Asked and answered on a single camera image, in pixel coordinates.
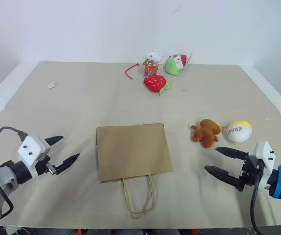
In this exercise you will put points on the brown plush toy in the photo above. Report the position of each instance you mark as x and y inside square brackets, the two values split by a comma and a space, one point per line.
[207, 133]

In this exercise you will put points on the small clear plastic scrap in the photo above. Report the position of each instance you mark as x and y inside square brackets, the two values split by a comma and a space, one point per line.
[50, 85]

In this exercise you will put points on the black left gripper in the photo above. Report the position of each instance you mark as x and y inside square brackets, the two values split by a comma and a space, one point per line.
[42, 167]

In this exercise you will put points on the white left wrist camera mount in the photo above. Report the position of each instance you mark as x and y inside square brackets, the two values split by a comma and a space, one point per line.
[31, 149]

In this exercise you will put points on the red strawberry plush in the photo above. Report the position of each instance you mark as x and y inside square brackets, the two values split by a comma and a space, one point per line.
[155, 82]

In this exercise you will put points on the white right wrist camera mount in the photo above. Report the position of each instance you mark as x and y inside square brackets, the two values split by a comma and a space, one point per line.
[265, 156]

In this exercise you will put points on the red white plush in wrapper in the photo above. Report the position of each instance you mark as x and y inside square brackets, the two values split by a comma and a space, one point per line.
[181, 60]

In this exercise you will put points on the white and yellow ball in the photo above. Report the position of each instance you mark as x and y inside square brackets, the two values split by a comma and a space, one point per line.
[239, 132]

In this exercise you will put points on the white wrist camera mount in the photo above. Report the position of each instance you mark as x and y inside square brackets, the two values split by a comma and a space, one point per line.
[31, 149]
[265, 156]

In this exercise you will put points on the green and red plush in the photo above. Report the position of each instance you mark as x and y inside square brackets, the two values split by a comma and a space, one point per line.
[171, 66]

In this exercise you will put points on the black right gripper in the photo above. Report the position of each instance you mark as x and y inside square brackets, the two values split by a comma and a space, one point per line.
[249, 172]

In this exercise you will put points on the beige cardboard table mat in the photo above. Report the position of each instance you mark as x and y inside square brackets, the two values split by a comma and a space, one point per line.
[81, 110]

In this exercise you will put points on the blue right wrist clamp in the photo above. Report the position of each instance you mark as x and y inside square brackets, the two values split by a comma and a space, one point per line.
[278, 181]

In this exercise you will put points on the white plush in colourful cup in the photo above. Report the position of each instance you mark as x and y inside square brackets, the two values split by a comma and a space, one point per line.
[152, 62]

